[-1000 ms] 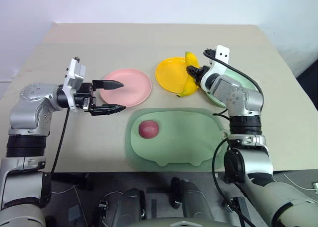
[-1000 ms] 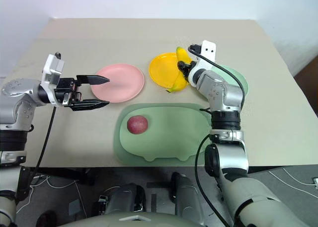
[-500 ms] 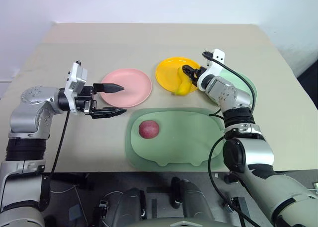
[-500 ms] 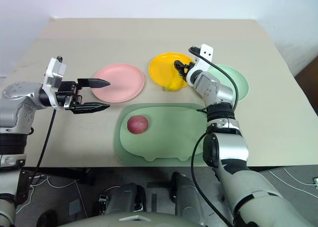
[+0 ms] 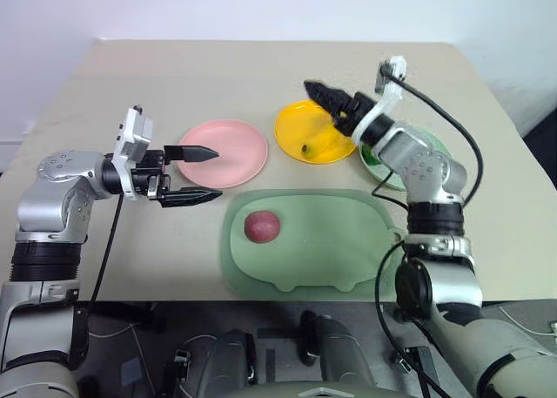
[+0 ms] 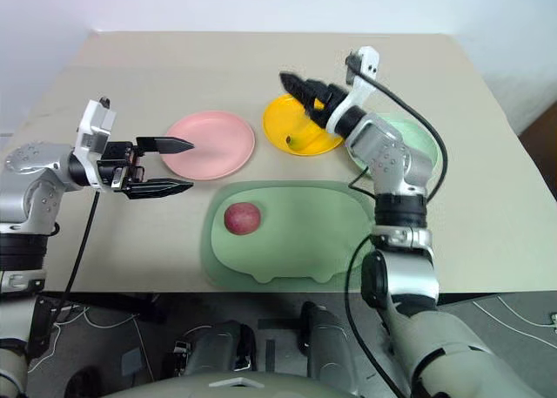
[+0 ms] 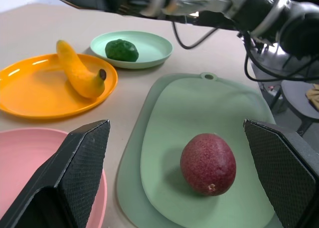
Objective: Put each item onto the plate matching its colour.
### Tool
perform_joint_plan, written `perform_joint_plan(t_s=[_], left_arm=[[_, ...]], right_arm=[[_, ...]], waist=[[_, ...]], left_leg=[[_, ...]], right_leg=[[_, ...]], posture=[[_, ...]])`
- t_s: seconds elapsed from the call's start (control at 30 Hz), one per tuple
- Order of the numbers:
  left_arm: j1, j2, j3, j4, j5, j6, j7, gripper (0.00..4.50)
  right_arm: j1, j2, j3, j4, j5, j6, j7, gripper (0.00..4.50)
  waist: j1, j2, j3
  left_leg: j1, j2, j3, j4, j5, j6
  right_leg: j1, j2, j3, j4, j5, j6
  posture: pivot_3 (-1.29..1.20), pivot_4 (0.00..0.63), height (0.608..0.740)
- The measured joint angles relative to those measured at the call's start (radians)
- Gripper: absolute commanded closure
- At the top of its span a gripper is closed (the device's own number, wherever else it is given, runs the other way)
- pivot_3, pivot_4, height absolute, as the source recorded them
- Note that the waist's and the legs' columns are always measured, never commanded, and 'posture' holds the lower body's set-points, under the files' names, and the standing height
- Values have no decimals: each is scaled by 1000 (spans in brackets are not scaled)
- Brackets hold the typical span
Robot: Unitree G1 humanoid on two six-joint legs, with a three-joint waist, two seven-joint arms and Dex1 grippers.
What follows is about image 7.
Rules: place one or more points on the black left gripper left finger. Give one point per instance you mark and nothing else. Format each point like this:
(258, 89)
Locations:
(74, 168)

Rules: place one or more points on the grey chair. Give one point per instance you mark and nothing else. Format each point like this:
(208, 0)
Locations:
(294, 95)

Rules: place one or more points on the pink plate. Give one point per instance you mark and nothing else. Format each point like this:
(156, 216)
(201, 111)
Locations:
(22, 158)

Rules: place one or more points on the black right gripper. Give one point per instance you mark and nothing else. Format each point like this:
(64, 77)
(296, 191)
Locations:
(122, 1)

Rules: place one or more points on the orange plate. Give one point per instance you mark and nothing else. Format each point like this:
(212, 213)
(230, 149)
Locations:
(30, 93)

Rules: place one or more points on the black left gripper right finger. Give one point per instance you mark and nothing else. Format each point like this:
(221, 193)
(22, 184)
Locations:
(281, 163)

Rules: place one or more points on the pale green round plate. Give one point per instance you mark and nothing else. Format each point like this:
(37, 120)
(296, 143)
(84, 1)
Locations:
(152, 48)

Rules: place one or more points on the yellow banana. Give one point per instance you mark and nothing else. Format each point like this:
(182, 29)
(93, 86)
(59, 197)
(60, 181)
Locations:
(79, 78)

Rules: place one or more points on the tan cloth item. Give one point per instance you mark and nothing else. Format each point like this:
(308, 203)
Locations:
(313, 98)

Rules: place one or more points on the dark green bumpy fruit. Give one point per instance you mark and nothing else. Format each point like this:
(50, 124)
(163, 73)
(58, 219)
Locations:
(121, 51)

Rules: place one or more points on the dark red passion fruit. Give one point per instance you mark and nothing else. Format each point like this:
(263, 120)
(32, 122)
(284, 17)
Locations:
(208, 164)

